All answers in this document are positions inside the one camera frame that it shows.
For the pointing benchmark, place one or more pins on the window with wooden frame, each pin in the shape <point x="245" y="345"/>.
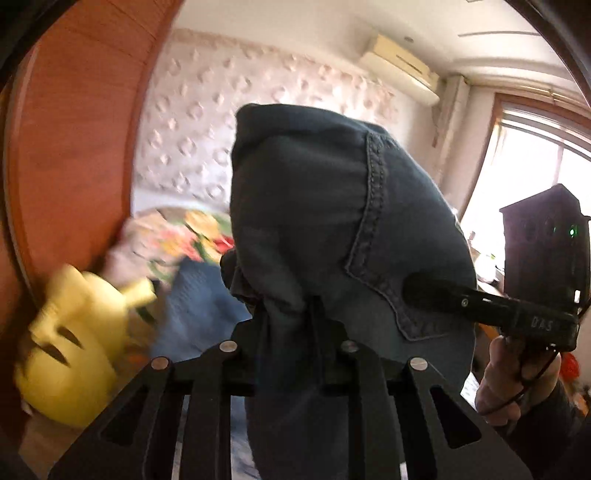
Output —
<point x="532" y="146"/>

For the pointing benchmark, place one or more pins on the yellow plush toy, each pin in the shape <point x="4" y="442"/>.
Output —
<point x="68" y="374"/>

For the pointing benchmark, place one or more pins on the blue denim jeans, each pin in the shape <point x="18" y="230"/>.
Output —
<point x="329" y="216"/>

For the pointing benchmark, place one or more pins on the floral bed quilt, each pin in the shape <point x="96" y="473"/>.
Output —
<point x="153" y="243"/>

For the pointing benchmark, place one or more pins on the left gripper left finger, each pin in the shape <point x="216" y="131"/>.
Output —
<point x="168" y="421"/>

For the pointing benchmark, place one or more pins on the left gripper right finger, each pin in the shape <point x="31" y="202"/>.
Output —
<point x="404" y="421"/>

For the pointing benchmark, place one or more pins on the wooden wardrobe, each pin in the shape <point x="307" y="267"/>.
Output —
<point x="73" y="75"/>

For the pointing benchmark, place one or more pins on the person right hand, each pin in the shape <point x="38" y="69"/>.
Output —
<point x="510" y="386"/>

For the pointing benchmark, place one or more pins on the wall air conditioner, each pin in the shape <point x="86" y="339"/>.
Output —
<point x="399" y="68"/>

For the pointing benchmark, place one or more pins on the beige side curtain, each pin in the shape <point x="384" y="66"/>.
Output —
<point x="452" y="110"/>

